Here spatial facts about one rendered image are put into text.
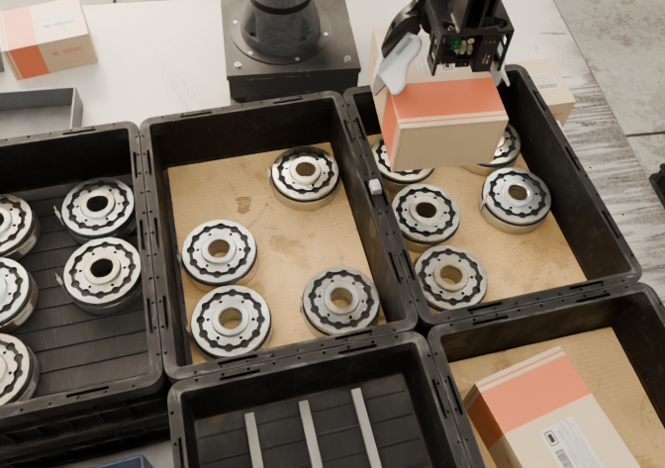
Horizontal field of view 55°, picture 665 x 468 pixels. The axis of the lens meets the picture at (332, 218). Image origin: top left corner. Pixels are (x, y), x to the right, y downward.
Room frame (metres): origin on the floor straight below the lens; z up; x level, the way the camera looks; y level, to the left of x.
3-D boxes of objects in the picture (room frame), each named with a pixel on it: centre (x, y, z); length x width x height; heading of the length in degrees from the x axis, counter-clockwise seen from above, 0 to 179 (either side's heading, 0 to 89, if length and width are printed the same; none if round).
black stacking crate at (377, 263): (0.46, 0.09, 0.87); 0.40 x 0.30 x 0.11; 17
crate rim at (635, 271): (0.55, -0.20, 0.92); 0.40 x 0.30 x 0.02; 17
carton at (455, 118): (0.54, -0.11, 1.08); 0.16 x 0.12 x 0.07; 12
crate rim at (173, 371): (0.46, 0.09, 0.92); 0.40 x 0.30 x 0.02; 17
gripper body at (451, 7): (0.52, -0.11, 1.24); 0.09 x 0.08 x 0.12; 12
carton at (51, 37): (0.98, 0.60, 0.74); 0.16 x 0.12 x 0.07; 115
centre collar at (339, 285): (0.38, -0.02, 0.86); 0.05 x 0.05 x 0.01
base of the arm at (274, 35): (0.97, 0.12, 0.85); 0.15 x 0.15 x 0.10
